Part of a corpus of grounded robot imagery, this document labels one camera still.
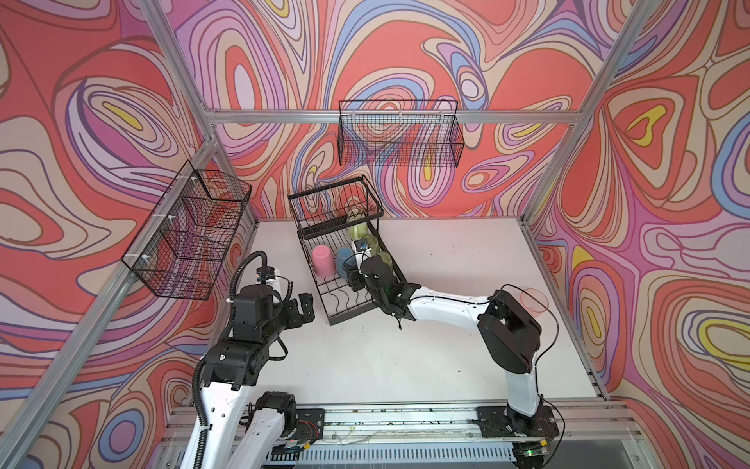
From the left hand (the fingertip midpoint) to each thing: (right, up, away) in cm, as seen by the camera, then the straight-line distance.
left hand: (299, 297), depth 71 cm
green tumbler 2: (+18, +14, +28) cm, 36 cm away
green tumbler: (+23, +9, +25) cm, 35 cm away
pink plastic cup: (+2, +8, +22) cm, 23 cm away
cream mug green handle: (+13, +18, +34) cm, 40 cm away
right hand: (+13, +6, +15) cm, 21 cm away
